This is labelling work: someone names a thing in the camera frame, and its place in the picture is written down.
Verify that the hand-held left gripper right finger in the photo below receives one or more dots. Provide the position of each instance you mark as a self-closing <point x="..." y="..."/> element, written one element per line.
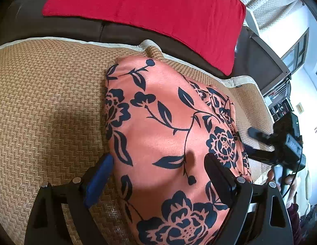
<point x="217" y="174"/>

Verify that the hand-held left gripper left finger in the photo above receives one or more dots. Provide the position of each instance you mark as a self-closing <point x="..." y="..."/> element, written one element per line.
<point x="102" y="176"/>

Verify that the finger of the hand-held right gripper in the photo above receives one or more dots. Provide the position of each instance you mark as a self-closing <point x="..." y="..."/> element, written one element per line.
<point x="258" y="155"/>
<point x="258" y="134"/>

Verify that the orange floral garment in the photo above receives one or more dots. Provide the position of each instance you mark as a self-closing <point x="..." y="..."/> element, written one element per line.
<point x="161" y="132"/>

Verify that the person's right forearm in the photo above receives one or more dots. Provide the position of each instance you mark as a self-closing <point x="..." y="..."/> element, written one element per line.
<point x="295" y="222"/>

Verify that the person's right hand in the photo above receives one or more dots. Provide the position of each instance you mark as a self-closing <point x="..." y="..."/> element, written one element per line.
<point x="292" y="183"/>

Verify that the tan woven mat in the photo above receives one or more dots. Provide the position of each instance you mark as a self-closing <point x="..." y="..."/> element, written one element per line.
<point x="46" y="107"/>
<point x="253" y="102"/>

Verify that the cluttered shelf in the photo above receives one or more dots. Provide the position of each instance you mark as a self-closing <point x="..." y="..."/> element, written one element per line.
<point x="279" y="104"/>

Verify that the dark side table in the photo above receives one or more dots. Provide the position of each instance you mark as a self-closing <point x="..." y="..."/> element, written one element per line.
<point x="265" y="66"/>

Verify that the window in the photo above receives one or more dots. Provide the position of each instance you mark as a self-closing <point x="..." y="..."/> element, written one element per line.
<point x="296" y="53"/>

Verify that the white textured curtain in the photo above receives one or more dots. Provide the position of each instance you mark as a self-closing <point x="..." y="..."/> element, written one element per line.
<point x="270" y="2"/>

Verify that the dark brown sofa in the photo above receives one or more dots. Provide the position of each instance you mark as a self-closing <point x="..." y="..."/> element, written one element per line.
<point x="71" y="28"/>

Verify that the red cloth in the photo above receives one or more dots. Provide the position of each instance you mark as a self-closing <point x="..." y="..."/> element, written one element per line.
<point x="148" y="12"/>

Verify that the yellow wall plate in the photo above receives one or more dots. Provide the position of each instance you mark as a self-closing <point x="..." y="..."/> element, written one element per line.
<point x="299" y="107"/>

